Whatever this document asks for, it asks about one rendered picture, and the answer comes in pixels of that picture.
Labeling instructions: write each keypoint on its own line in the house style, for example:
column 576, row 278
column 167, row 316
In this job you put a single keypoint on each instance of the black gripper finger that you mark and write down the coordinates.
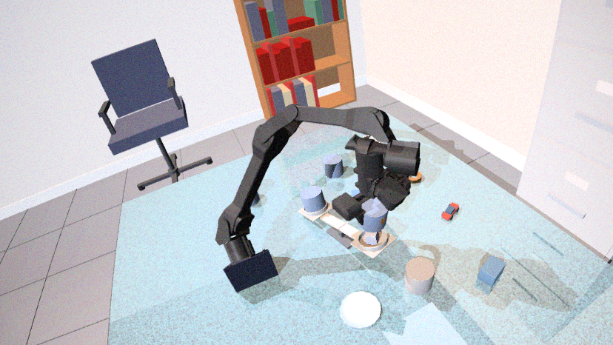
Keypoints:
column 360, row 217

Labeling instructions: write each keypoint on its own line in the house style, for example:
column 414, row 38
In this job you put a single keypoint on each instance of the pale pink cylinder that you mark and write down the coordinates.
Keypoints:
column 419, row 276

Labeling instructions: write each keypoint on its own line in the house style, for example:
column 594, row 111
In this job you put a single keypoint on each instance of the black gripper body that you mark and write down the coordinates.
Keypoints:
column 349, row 207

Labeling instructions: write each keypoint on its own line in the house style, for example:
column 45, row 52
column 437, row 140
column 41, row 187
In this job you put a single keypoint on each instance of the red toy car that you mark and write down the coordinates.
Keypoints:
column 450, row 211

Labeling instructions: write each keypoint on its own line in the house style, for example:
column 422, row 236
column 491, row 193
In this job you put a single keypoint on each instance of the orange ring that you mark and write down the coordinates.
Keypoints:
column 416, row 180

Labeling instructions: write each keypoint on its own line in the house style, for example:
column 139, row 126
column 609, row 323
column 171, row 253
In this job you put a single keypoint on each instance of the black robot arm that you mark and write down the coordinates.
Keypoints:
column 402, row 157

